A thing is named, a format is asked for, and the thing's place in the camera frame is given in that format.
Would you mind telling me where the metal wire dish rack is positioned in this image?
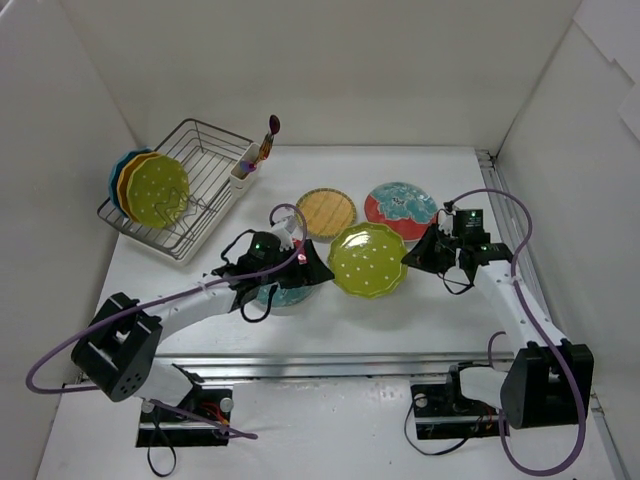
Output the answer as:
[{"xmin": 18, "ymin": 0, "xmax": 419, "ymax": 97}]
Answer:
[{"xmin": 97, "ymin": 119, "xmax": 255, "ymax": 265}]

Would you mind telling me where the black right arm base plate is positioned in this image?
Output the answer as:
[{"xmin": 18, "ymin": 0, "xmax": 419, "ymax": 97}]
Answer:
[{"xmin": 403, "ymin": 362, "xmax": 509, "ymax": 457}]

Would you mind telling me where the aluminium right side rail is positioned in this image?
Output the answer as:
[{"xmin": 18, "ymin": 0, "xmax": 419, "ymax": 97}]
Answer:
[{"xmin": 480, "ymin": 149, "xmax": 639, "ymax": 479}]

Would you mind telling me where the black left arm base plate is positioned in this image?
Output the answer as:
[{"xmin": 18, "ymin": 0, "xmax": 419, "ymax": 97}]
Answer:
[{"xmin": 135, "ymin": 387, "xmax": 234, "ymax": 479}]

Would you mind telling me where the aluminium rail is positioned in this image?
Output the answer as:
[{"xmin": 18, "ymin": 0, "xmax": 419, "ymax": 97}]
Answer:
[
  {"xmin": 156, "ymin": 352, "xmax": 513, "ymax": 383},
  {"xmin": 480, "ymin": 149, "xmax": 639, "ymax": 479}
]

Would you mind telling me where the yellow polka dot bowl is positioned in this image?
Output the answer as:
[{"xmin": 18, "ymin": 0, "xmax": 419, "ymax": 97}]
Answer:
[{"xmin": 117, "ymin": 150, "xmax": 159, "ymax": 221}]

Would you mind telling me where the green polka dot bowl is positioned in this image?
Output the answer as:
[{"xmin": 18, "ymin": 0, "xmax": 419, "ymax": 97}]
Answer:
[
  {"xmin": 327, "ymin": 222, "xmax": 408, "ymax": 299},
  {"xmin": 126, "ymin": 155, "xmax": 190, "ymax": 229}
]

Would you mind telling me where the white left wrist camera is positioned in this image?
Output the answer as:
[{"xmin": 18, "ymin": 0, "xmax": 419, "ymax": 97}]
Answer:
[{"xmin": 270, "ymin": 215, "xmax": 297, "ymax": 251}]

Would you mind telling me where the blue polka dot bowl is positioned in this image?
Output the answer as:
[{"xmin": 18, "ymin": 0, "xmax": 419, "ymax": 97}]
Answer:
[{"xmin": 108, "ymin": 148, "xmax": 151, "ymax": 216}]

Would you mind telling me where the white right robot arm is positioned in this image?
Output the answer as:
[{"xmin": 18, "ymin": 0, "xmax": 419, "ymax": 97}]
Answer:
[{"xmin": 402, "ymin": 210, "xmax": 594, "ymax": 429}]

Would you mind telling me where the woven bamboo pattern plate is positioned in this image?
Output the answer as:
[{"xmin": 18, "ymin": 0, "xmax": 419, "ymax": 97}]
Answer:
[{"xmin": 296, "ymin": 187, "xmax": 357, "ymax": 240}]

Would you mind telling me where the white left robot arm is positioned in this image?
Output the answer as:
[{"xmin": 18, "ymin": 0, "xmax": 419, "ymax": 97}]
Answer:
[{"xmin": 71, "ymin": 231, "xmax": 334, "ymax": 420}]

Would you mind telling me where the white cutlery holder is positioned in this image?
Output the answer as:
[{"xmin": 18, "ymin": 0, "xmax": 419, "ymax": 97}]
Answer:
[{"xmin": 229, "ymin": 143, "xmax": 259, "ymax": 198}]

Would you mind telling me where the aluminium front rail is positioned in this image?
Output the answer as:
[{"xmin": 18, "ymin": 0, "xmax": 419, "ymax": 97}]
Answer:
[{"xmin": 156, "ymin": 352, "xmax": 513, "ymax": 383}]

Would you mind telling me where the red plate with teal flower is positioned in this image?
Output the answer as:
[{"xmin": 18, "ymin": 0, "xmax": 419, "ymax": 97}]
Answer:
[{"xmin": 255, "ymin": 283, "xmax": 316, "ymax": 309}]

